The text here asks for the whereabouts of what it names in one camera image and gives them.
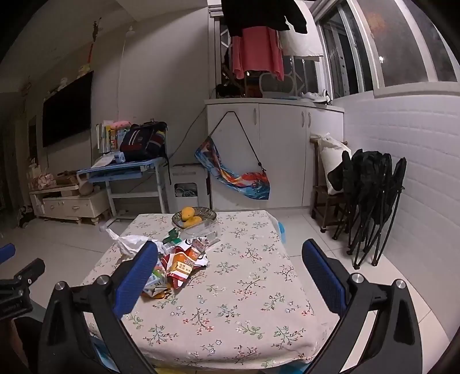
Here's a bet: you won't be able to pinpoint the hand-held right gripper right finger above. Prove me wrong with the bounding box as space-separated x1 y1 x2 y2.
301 238 423 374

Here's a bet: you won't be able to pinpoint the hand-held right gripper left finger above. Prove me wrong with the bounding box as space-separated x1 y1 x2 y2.
38 240 159 374

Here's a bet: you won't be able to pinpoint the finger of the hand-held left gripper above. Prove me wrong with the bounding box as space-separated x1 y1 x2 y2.
0 243 17 264
14 258 46 286

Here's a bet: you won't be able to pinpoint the white tissue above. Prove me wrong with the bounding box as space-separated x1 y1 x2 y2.
105 227 159 257

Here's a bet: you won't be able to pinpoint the red snack wrapper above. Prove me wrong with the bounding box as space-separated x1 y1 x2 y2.
160 237 209 290

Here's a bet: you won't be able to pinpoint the clear plastic bottle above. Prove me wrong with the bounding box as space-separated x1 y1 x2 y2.
181 221 221 249

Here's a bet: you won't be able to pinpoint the blue checked table cover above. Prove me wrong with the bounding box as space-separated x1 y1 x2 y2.
273 219 288 245

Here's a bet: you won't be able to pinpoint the wooden chair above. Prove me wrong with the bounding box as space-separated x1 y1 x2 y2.
310 137 351 231

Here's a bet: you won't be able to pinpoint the white television stand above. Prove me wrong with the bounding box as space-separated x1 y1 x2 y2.
29 180 110 225

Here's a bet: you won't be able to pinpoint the pink floral bundle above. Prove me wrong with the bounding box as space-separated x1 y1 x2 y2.
30 173 56 189

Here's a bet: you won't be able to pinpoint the table with floral tablecloth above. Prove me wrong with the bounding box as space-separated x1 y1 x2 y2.
82 210 326 362

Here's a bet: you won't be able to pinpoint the glass bowl with mangoes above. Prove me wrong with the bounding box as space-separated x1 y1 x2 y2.
171 206 218 229

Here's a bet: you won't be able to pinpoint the blue study desk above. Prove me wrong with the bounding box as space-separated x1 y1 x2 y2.
76 158 169 218

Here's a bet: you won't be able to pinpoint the colourful printed bag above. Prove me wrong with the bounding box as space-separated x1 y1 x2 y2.
195 111 271 201

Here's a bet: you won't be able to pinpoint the white pillow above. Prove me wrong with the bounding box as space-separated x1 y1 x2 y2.
311 132 351 196

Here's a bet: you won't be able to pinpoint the dark striped backpack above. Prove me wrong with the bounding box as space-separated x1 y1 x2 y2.
120 121 169 162

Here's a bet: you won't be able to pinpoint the white cabinet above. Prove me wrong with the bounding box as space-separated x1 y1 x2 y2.
204 98 345 211

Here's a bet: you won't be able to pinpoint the row of books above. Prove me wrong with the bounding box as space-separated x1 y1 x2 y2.
95 120 124 153

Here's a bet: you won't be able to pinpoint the black flat television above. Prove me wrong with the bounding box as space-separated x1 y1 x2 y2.
42 70 94 148

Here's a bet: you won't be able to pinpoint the white shoes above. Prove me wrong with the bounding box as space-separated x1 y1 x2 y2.
300 90 333 105

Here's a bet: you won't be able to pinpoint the white hanging garment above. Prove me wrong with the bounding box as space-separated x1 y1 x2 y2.
277 27 324 58

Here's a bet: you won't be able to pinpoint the pink hanging garment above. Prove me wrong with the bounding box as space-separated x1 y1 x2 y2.
231 27 285 81

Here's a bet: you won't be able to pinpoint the window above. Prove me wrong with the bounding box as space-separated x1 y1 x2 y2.
316 0 459 99

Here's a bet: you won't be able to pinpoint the black hanging garment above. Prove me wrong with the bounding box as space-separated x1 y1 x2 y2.
220 0 308 37

